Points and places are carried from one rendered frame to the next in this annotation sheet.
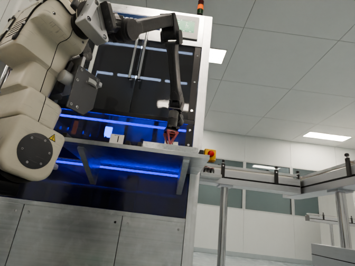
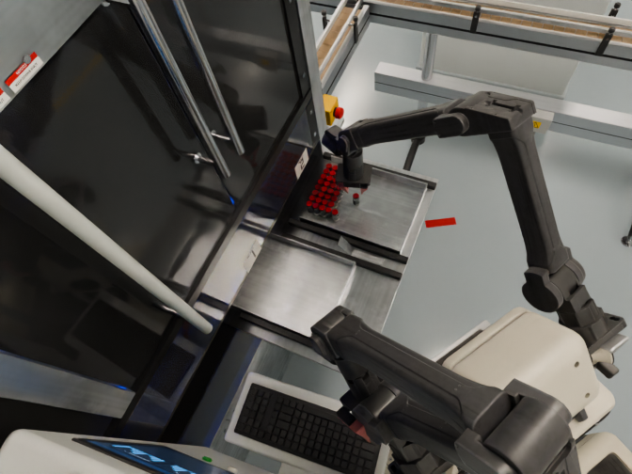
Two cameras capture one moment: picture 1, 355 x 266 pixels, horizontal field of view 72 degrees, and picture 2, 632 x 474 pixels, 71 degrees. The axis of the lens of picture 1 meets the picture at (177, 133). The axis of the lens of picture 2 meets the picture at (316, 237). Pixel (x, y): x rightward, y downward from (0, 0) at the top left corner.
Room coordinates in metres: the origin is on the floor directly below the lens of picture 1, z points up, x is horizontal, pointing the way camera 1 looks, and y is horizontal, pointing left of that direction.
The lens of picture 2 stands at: (0.96, 0.71, 2.13)
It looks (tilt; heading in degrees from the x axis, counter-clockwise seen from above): 62 degrees down; 308
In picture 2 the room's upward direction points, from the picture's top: 14 degrees counter-clockwise
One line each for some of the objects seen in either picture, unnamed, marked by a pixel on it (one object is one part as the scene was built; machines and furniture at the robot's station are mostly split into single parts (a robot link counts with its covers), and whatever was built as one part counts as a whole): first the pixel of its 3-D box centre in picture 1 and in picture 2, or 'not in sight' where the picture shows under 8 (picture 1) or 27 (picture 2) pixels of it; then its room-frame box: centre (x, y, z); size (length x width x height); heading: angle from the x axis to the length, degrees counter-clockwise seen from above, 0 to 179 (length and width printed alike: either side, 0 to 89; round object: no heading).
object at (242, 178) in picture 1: (246, 176); (323, 61); (1.65, -0.50, 0.92); 0.69 x 0.15 x 0.16; 91
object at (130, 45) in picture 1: (102, 70); (124, 232); (1.47, 0.57, 1.51); 0.47 x 0.01 x 0.59; 91
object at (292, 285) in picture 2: not in sight; (288, 282); (1.37, 0.37, 0.90); 0.34 x 0.26 x 0.04; 1
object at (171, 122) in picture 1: (171, 125); (353, 168); (1.29, 0.04, 1.09); 0.10 x 0.07 x 0.07; 15
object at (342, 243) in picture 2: not in sight; (360, 251); (1.21, 0.20, 0.91); 0.14 x 0.03 x 0.06; 1
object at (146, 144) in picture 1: (169, 157); (363, 202); (1.27, 0.03, 0.90); 0.34 x 0.26 x 0.04; 1
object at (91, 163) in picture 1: (87, 167); not in sight; (1.29, 0.45, 0.80); 0.34 x 0.03 x 0.13; 1
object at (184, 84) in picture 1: (167, 78); (246, 54); (1.48, 0.11, 1.51); 0.43 x 0.01 x 0.59; 91
